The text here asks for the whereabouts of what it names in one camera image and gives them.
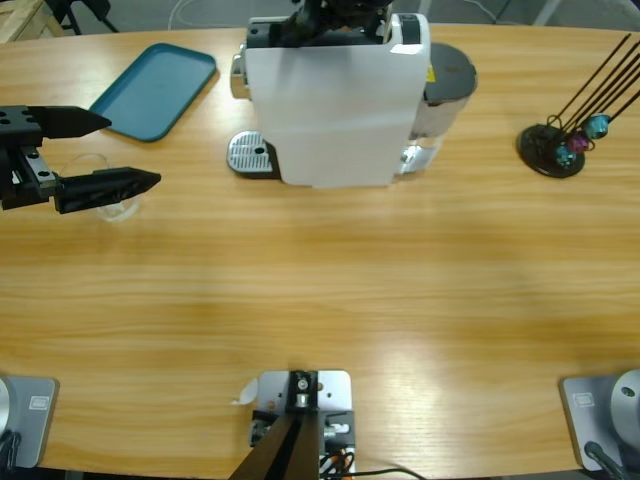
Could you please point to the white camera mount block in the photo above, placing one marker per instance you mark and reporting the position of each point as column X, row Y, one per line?
column 335, row 395

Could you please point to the purple coffee capsule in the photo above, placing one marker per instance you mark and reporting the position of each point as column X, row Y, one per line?
column 579, row 143

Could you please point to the black camera post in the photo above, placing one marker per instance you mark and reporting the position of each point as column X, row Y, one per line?
column 285, row 450

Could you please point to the white paper tag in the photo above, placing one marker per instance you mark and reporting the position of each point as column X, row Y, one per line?
column 246, row 393

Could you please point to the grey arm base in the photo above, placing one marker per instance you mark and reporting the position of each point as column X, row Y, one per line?
column 30, row 420
column 595, row 415

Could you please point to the white capsule coffee machine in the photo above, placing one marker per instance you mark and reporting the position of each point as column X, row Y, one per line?
column 340, row 110

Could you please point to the wooden crate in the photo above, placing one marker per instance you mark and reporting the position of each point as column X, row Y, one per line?
column 22, row 20

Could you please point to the clear glass cup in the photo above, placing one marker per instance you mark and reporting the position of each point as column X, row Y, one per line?
column 120, row 212

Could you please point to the black capsule holder with rods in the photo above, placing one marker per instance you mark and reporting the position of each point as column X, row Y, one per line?
column 537, row 145

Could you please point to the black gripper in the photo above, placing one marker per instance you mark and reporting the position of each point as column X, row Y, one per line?
column 365, row 6
column 20, row 170

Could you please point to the teal coffee capsule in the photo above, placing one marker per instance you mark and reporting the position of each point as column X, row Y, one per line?
column 596, row 126
column 564, row 156

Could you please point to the grey metal furniture leg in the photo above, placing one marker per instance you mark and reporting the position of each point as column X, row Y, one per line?
column 547, row 11

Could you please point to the teal plastic tray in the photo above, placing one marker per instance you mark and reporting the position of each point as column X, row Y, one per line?
column 150, row 92

